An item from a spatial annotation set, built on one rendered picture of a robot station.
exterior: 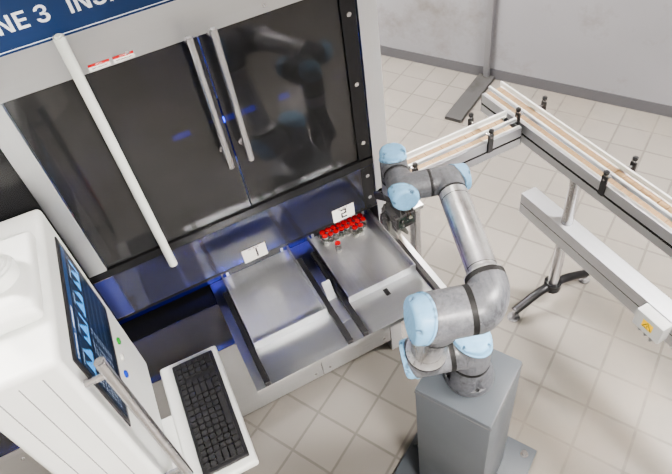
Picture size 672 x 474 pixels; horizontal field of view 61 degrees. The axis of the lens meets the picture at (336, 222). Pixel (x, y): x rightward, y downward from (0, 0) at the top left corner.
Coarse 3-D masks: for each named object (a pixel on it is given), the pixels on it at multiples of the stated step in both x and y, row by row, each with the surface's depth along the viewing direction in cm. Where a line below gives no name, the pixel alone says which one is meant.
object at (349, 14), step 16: (352, 0) 154; (352, 16) 157; (352, 32) 160; (352, 48) 163; (352, 64) 166; (352, 80) 170; (352, 96) 174; (352, 112) 178; (368, 144) 189; (368, 176) 197; (368, 192) 202
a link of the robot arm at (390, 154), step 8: (392, 144) 158; (400, 144) 158; (384, 152) 156; (392, 152) 156; (400, 152) 155; (384, 160) 156; (392, 160) 155; (400, 160) 155; (384, 168) 157; (384, 184) 163
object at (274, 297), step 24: (264, 264) 209; (288, 264) 208; (240, 288) 203; (264, 288) 201; (288, 288) 200; (312, 288) 196; (240, 312) 195; (264, 312) 194; (288, 312) 193; (312, 312) 192; (264, 336) 187
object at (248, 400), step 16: (384, 336) 267; (224, 352) 220; (352, 352) 263; (224, 368) 227; (240, 368) 231; (320, 368) 259; (160, 384) 215; (240, 384) 238; (288, 384) 255; (304, 384) 261; (160, 400) 220; (240, 400) 245; (256, 400) 251; (272, 400) 257; (160, 416) 227; (0, 464) 202; (16, 464) 205; (32, 464) 209
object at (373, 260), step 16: (368, 224) 216; (320, 240) 214; (352, 240) 212; (368, 240) 211; (384, 240) 210; (320, 256) 205; (336, 256) 207; (352, 256) 206; (368, 256) 206; (384, 256) 205; (400, 256) 204; (336, 272) 202; (352, 272) 201; (368, 272) 200; (384, 272) 200; (400, 272) 195; (352, 288) 196; (368, 288) 192
